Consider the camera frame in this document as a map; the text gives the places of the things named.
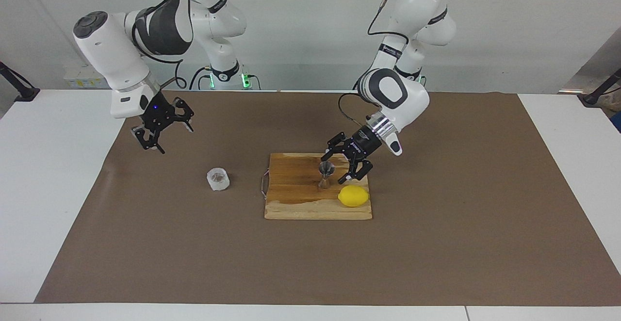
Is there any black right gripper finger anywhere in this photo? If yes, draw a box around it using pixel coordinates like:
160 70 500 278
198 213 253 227
132 125 165 154
170 97 195 132

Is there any yellow lemon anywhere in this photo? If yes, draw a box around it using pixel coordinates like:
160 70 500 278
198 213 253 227
338 185 370 208

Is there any black clamp stand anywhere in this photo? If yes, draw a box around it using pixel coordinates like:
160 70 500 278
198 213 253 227
0 62 40 102
577 68 621 107

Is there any white wall socket box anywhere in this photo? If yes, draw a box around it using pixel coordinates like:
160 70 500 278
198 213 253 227
63 64 116 89

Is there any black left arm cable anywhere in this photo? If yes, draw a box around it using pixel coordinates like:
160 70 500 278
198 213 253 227
338 0 408 124

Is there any small clear frosted cup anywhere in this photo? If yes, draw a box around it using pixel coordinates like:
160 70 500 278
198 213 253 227
206 167 230 192

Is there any wooden cutting board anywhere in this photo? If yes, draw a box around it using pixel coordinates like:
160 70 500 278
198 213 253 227
261 153 373 221

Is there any brown paper table mat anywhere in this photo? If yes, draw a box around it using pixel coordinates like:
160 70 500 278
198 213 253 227
34 90 621 307

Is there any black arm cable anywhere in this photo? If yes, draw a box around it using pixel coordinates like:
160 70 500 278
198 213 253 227
338 0 408 124
133 0 195 90

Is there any black right base cable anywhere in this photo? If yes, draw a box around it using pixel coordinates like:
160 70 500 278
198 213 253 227
188 66 213 91

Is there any steel double jigger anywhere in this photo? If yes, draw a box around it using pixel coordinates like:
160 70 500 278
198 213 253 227
318 161 335 190

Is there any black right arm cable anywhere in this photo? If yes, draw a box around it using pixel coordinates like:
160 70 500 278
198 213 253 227
133 0 195 90

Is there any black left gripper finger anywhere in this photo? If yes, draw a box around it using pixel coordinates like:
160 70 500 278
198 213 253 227
338 156 374 186
321 132 351 162

